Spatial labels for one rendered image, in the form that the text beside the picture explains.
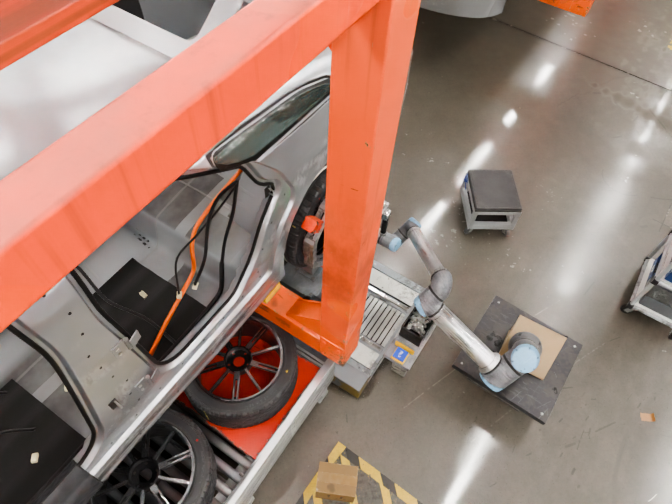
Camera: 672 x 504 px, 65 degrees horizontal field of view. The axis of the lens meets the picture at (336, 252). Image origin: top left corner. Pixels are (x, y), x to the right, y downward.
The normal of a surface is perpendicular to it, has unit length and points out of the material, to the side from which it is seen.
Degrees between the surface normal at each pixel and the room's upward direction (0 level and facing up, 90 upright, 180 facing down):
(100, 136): 0
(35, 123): 7
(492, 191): 0
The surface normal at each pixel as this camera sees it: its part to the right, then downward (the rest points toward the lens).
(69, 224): 0.84, 0.47
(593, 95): 0.04, -0.57
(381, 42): -0.55, 0.68
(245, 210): -0.45, 0.31
